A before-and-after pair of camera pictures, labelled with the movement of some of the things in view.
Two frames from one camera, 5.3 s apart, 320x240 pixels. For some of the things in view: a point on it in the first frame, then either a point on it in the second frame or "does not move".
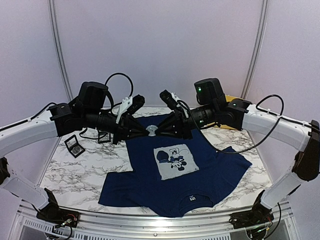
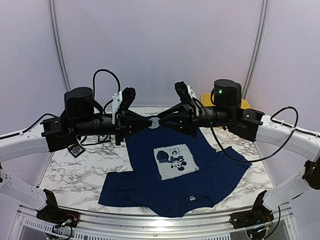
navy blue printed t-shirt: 170,176 does not move
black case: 73,147 does not move
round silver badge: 151,129 -> 155,124
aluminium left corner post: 51,6 does not move
